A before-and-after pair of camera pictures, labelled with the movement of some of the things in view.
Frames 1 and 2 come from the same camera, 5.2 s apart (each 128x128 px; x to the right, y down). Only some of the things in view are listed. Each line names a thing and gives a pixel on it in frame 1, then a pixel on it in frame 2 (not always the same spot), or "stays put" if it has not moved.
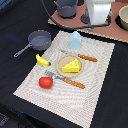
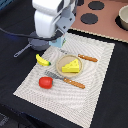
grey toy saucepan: (39, 40) stays put
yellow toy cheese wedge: (72, 67) stays put
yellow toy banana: (42, 61) stays put
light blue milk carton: (75, 40) -> (58, 43)
